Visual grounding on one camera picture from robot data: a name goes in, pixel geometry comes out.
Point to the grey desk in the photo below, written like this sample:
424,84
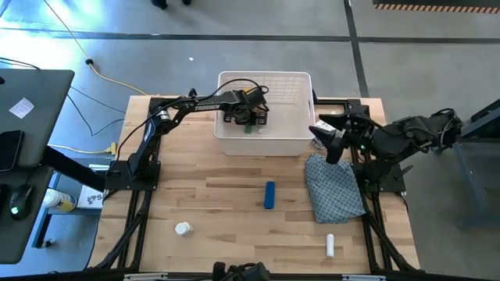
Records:
43,93

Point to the white and yellow bottle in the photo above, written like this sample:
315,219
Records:
58,199

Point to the white plastic bottle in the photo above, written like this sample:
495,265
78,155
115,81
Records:
183,228

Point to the green bandage roll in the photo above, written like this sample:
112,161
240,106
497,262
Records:
248,129

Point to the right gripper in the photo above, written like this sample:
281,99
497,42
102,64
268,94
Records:
357,136

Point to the grey-blue metal cart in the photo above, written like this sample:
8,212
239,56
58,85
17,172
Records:
480,125

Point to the hazard striped floor mat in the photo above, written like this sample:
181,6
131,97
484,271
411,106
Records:
429,7

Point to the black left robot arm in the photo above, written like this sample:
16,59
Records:
172,113

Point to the silver metal bracket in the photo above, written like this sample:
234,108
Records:
363,278
145,277

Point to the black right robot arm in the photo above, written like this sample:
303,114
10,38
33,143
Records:
410,136

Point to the white plastic basket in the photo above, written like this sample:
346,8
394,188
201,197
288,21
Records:
289,117

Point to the person's shoe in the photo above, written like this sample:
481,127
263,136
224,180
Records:
160,3

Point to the black aluminium table frame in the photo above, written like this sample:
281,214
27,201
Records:
343,102

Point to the blue bandage roll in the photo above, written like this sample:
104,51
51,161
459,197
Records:
269,195

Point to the small white gauze roll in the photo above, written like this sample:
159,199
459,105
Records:
330,245

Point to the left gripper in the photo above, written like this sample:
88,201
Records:
246,103

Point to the black computer mouse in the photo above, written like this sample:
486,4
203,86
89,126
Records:
21,199

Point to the white printed box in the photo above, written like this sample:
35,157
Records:
90,198

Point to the white printed supply packet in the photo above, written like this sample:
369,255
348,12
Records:
322,125

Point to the blue patterned cloth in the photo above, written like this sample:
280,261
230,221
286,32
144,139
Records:
332,191

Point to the white sticky note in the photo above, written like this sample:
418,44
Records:
21,108

